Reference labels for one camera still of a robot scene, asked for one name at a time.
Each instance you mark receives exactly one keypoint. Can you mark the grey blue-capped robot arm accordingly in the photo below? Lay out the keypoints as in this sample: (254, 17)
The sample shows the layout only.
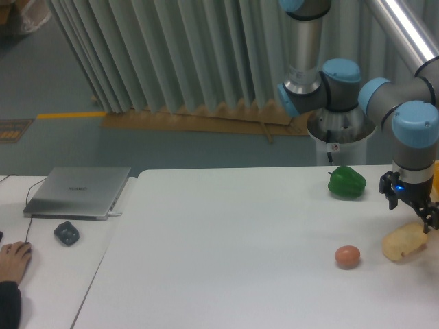
(407, 113)

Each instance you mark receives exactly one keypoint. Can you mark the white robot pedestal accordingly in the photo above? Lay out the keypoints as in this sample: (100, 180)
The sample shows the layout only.
(340, 134)

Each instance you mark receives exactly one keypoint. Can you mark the grey-green pleated curtain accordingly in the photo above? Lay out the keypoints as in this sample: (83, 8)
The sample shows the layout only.
(183, 56)

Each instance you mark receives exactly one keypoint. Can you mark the black small controller device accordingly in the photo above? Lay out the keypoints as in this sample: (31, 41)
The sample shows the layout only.
(67, 234)

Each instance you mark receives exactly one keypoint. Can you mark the black computer mouse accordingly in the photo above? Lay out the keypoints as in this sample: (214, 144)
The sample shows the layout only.
(26, 252)

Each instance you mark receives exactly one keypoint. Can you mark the yellow basket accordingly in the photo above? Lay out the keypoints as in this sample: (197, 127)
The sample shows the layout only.
(435, 185)

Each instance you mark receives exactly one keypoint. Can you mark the brown cardboard sheet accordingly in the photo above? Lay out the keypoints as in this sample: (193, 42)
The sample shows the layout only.
(269, 121)

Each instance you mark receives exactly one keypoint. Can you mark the black-sleeved forearm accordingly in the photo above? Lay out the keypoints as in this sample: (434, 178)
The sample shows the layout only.
(10, 305)

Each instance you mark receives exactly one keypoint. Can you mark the person's hand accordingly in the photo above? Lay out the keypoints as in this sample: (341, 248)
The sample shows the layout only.
(12, 267)

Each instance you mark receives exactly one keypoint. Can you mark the green bell pepper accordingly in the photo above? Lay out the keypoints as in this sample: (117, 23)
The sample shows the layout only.
(346, 182)

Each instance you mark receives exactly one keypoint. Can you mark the silver laptop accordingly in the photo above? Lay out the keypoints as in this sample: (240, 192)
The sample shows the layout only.
(88, 193)

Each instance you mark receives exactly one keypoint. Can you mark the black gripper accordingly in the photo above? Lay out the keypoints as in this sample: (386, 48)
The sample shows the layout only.
(412, 186)

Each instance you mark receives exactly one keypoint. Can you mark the brown egg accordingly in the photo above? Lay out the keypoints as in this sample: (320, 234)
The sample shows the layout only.
(347, 256)

